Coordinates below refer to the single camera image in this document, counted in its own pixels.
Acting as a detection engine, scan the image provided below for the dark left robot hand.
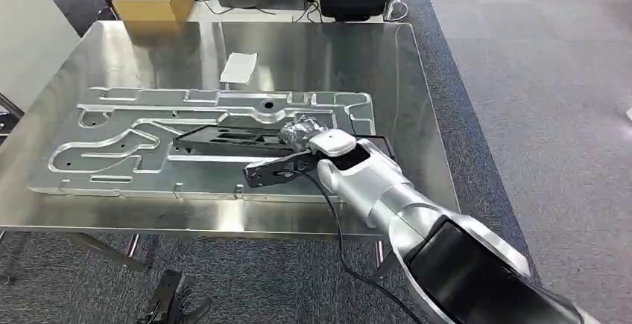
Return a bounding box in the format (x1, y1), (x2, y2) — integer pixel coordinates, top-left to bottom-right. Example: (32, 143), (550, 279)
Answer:
(136, 268), (214, 324)

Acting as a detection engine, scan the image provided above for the black plastic plate with cutouts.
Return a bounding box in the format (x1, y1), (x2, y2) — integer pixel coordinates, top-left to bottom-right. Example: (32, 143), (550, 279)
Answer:
(172, 124), (396, 161)

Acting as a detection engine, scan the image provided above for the black cable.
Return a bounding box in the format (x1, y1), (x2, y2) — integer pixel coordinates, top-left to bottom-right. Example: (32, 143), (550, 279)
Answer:
(288, 168), (426, 324)

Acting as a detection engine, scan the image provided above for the machined metal jig plate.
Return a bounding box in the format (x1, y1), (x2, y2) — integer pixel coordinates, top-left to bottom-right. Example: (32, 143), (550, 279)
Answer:
(28, 86), (378, 204)

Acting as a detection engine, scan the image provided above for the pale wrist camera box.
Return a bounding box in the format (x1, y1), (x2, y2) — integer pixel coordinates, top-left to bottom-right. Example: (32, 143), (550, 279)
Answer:
(308, 128), (358, 159)

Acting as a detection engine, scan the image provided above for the white paper sheet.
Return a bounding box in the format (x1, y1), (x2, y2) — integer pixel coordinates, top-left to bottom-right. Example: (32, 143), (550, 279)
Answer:
(219, 51), (259, 86)

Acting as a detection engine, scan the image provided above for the steel table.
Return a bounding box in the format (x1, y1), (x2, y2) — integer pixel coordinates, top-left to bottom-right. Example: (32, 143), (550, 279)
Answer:
(0, 20), (463, 274)

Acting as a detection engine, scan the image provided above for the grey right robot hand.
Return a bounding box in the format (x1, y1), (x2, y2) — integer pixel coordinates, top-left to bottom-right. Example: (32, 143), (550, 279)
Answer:
(244, 113), (329, 189)

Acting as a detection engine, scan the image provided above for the white cabinet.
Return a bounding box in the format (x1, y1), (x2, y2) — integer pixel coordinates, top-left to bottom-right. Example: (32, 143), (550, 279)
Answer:
(0, 0), (83, 114)

